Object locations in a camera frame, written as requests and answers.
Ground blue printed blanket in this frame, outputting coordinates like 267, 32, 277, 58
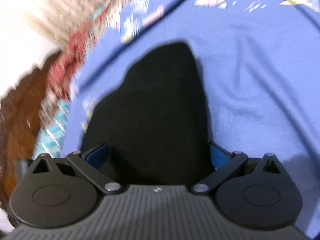
59, 0, 320, 240

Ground beige leaf-print curtain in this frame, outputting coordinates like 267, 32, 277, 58
24, 0, 122, 47

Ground red floral quilt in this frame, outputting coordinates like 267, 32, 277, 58
32, 0, 132, 161

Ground black pants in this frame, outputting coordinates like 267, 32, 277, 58
80, 41, 218, 188

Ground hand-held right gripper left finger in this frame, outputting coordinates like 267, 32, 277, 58
29, 142, 123, 195

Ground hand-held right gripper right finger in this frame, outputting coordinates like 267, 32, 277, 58
191, 141, 285, 195

